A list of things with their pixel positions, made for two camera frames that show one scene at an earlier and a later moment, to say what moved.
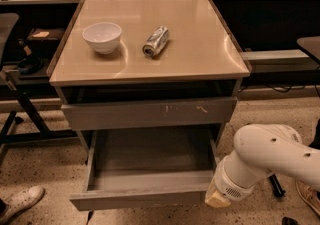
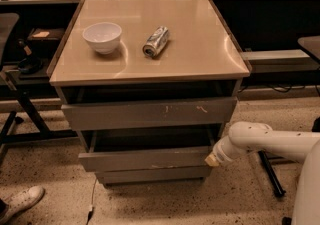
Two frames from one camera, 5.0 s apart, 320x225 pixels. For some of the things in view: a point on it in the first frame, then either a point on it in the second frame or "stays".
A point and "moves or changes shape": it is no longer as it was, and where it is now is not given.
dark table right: (311, 43) stays
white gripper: (227, 184) → (220, 153)
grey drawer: (147, 169) moves or changes shape
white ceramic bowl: (103, 36) stays
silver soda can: (155, 42) stays
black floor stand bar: (277, 188) stays
